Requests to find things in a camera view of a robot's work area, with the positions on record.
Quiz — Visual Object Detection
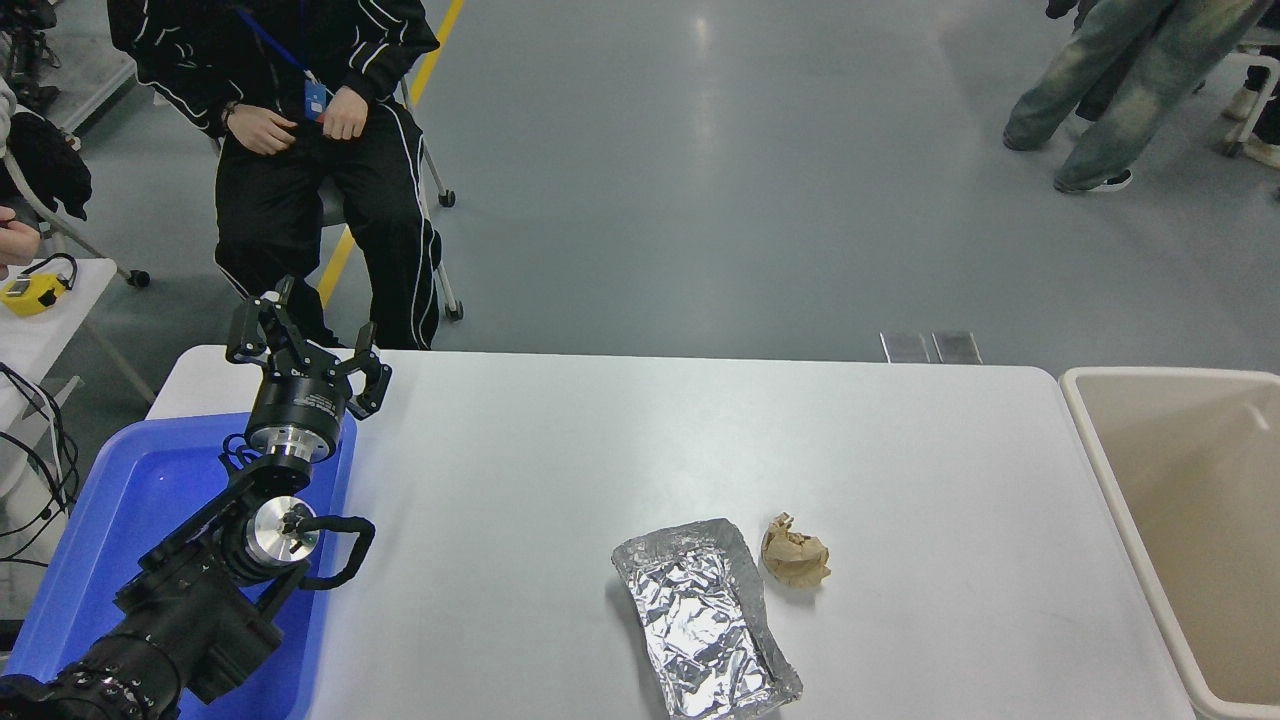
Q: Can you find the blue plastic tray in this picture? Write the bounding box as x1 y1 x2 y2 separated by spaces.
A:
5 412 358 720

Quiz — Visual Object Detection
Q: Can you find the small white side table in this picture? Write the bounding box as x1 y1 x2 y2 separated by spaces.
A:
0 258 159 396

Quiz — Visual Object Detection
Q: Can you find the crumpled tan paper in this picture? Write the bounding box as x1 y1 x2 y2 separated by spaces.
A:
760 512 832 588

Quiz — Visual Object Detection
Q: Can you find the person in black tracksuit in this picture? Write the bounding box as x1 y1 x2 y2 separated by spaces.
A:
107 0 444 351

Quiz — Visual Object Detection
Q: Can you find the person with pale shoes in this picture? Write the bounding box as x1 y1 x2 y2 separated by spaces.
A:
1226 45 1280 170

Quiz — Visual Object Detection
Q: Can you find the crumpled foil tray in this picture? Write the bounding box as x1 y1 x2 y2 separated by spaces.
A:
610 517 804 720

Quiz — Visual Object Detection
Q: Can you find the large pale bin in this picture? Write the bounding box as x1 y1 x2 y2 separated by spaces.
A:
1058 366 1280 720

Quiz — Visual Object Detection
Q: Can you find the chair with black jacket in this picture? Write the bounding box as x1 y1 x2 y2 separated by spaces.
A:
0 108 152 290

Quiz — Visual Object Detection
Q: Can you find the yellow handheld device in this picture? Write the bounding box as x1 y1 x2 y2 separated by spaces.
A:
0 253 79 319

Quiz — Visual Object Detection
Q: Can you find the seated person's hand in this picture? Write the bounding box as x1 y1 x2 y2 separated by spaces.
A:
0 207 42 282

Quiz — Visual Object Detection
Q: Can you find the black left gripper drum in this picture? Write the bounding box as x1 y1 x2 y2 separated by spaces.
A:
248 366 354 443

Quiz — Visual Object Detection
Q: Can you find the tracksuit person's left hand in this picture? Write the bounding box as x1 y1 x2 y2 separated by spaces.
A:
320 85 374 142

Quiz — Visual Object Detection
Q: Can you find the black equipment stack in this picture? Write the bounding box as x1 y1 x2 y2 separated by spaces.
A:
0 0 61 111

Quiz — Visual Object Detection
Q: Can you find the black cable bundle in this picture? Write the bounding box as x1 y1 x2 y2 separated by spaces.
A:
0 365 81 571

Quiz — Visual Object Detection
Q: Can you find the tracksuit person's right hand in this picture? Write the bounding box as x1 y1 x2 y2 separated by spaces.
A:
225 102 299 157

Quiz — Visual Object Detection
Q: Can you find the white wheeled chair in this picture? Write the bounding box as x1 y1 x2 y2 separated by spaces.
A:
1218 25 1280 157

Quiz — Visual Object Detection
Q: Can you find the person in faded jeans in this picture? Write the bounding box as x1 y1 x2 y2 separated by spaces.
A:
1003 0 1273 195

